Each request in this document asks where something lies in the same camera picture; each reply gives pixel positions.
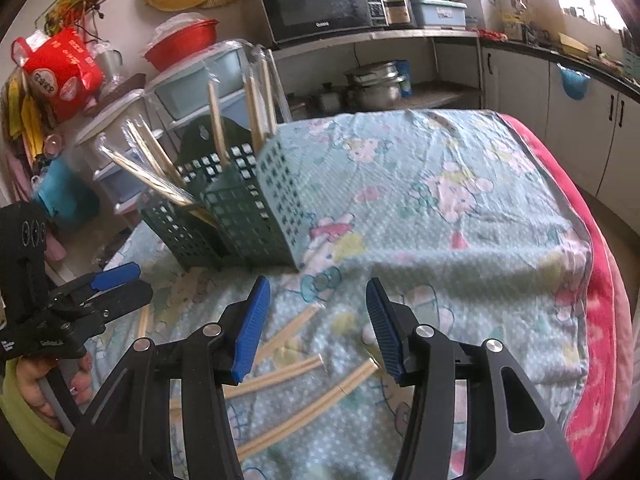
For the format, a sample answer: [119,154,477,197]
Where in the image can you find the wooden chopsticks pair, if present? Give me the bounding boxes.
[122,115,184,188]
[254,302,321,366]
[169,353,327,411]
[207,77,230,169]
[236,358,380,462]
[241,42,278,155]
[96,133,218,228]

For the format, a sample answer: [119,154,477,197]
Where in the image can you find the green sleeve forearm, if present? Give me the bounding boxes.
[1,360,70,479]

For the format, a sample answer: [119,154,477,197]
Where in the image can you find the white kitchen cabinets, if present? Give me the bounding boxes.
[483,44,639,231]

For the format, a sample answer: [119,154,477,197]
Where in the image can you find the left hand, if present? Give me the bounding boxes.
[15,352,93,434]

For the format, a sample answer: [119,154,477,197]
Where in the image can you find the left pastel drawer tower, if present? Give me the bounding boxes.
[74,89,166,216]

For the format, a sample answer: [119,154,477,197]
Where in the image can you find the pastel drawer tower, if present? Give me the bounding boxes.
[144,39,255,128]
[74,89,166,216]

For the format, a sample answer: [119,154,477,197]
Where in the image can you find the cartoon print tablecloth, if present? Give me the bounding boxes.
[106,110,593,479]

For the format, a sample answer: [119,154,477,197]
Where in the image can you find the dark green utensil caddy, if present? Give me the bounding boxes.
[138,117,308,270]

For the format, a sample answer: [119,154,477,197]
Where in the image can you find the pink blanket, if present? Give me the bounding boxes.
[501,114,634,478]

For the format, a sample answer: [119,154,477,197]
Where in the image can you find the right pastel drawer tower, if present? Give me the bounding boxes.
[144,39,255,128]

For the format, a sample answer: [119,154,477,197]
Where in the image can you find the red plastic bag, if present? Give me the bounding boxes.
[11,28,103,122]

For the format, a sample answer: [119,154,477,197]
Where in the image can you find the small lidded pot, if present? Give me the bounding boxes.
[317,82,345,116]

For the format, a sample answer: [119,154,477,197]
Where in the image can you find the stacked steel pots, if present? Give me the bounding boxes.
[345,61,406,112]

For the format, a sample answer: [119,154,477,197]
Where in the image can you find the red plastic basin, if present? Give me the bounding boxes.
[143,20,219,72]

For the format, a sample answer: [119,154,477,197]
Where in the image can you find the steel shelf rack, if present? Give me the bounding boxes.
[273,29,484,119]

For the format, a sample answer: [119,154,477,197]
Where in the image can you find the blue hanging bin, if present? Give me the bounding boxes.
[558,64,591,101]

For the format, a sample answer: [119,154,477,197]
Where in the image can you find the light blue dish box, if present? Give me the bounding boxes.
[410,0,468,29]

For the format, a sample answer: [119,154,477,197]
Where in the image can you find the black microwave oven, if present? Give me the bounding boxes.
[242,0,387,47]

